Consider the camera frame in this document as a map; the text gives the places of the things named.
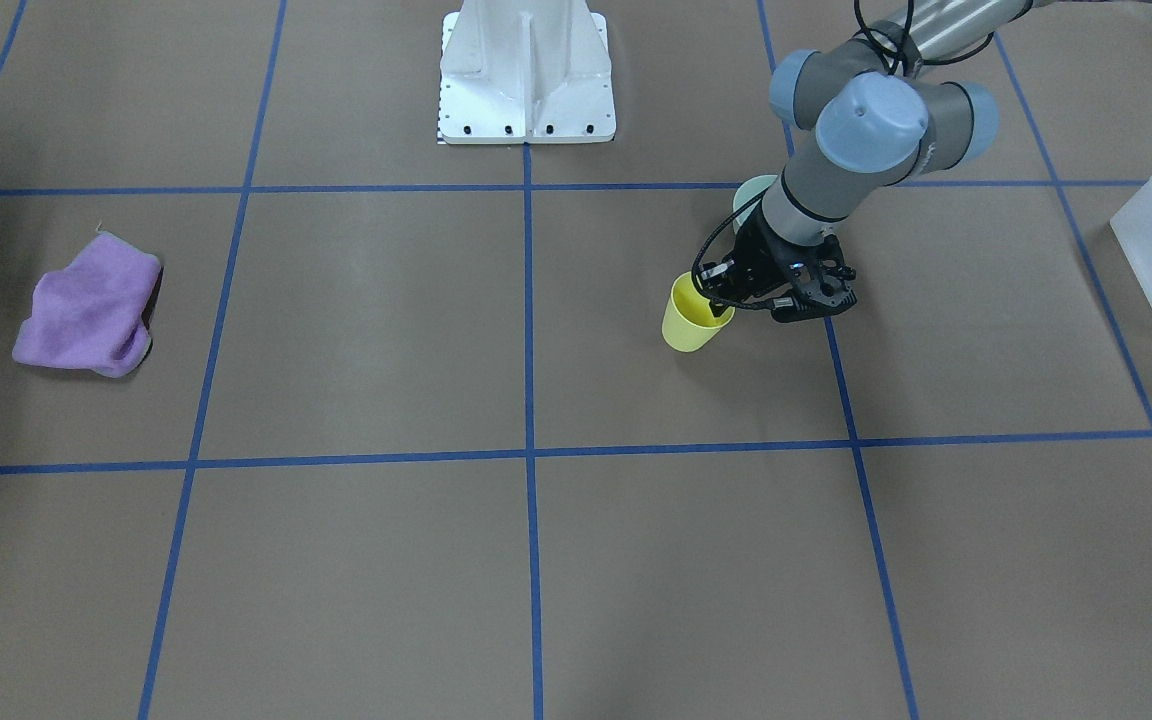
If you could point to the mint green bowl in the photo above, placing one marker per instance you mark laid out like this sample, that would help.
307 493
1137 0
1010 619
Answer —
744 201

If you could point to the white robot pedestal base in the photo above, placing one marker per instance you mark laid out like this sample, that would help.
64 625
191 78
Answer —
525 72

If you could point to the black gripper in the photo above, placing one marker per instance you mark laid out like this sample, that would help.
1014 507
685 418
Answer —
758 258

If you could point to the purple cloth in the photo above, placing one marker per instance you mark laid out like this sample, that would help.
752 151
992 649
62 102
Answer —
90 315

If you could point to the yellow plastic cup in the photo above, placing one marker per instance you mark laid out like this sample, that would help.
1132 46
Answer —
689 320

